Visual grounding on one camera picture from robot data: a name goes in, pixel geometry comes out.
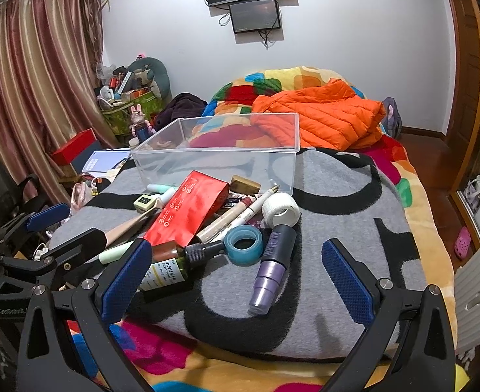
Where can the wooden bookshelf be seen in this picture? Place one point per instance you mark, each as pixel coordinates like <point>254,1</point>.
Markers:
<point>464,69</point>

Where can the wooden brush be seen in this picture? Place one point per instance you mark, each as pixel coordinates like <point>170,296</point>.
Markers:
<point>129,224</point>

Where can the orange jacket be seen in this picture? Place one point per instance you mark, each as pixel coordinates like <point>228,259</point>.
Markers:
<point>325,114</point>

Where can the pink clog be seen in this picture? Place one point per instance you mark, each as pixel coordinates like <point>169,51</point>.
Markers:
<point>462,243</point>

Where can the grey neck pillow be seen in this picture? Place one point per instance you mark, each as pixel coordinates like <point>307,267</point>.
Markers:
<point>158,69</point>

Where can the white sneaker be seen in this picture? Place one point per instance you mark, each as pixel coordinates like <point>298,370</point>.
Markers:
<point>476,192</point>

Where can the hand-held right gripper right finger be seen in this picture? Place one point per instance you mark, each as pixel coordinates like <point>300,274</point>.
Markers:
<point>346,281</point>

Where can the blue notebook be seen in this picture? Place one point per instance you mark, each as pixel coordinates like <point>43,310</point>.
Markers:
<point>101,161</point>

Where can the white pen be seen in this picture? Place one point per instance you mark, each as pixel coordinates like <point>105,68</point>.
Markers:
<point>254,208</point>

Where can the grey backpack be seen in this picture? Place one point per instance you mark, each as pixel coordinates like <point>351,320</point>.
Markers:
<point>392,118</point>

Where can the red box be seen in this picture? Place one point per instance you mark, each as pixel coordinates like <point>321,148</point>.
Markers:
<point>74,147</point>

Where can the brown spray bottle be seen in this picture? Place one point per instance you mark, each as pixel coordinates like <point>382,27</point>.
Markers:
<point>170,265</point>

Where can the blue tape roll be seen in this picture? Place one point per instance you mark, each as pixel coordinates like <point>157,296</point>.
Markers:
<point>234,258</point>

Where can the wooden block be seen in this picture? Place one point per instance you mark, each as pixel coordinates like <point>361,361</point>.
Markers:
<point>244,184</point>

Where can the rabbit toy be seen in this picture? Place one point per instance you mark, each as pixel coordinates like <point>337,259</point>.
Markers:
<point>140,124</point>

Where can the small black monitor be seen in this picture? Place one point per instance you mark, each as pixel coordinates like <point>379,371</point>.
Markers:
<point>254,16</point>

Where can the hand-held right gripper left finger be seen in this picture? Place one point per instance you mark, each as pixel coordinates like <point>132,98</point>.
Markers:
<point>125,279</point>

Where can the clear plastic box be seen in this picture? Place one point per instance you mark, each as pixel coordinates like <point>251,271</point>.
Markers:
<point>215,167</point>

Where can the dark cloth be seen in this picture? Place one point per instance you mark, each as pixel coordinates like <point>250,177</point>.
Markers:
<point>178,108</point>

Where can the purple bottle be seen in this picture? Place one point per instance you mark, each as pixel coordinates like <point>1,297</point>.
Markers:
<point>270,269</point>

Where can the light green tube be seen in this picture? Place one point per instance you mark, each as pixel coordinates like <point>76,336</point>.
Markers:
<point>115,253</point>

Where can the pink bag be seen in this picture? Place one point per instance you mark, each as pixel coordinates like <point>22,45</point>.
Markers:
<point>81,196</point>

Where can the beige tube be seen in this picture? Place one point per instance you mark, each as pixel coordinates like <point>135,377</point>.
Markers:
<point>219,222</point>

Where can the mint green tube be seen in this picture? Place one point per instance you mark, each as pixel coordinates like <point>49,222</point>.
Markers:
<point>158,188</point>

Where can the green patterned box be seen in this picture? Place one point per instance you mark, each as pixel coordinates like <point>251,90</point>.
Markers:
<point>121,118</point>

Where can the white tape roll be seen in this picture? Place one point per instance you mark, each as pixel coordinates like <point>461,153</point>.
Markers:
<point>270,206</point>

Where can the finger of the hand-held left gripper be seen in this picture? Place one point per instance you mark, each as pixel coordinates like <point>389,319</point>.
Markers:
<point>46,217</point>
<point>81,249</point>

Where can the red packet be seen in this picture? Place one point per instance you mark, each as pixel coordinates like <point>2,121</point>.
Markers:
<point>187,208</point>

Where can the striped pink curtain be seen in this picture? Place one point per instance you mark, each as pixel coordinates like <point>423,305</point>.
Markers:
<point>27,69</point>

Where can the dark cosmetic tube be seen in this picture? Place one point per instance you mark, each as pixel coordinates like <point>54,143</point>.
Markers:
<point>234,203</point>

